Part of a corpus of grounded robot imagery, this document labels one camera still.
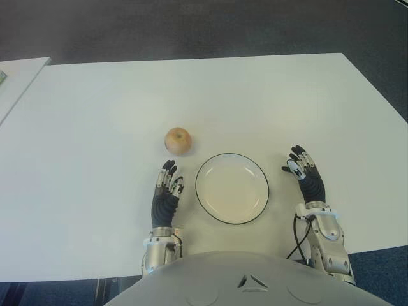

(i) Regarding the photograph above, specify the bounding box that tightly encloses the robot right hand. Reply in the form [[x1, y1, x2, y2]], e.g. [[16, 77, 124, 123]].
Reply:
[[280, 145, 328, 205]]

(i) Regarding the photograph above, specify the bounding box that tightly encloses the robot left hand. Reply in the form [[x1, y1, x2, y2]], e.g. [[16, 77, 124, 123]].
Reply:
[[150, 159, 186, 229]]

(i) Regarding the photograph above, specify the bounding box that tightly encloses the reddish yellow apple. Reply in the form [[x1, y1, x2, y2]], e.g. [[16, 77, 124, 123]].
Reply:
[[164, 126, 193, 156]]

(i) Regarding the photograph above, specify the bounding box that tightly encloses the white plate with black rim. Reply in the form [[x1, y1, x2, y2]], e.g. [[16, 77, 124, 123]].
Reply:
[[194, 153, 272, 226]]

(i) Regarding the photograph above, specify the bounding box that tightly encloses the grey robot torso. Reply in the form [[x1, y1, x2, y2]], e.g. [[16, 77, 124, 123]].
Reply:
[[106, 251, 408, 306]]

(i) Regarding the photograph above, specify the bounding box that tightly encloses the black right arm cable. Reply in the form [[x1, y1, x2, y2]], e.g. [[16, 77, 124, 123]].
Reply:
[[286, 215, 315, 261]]

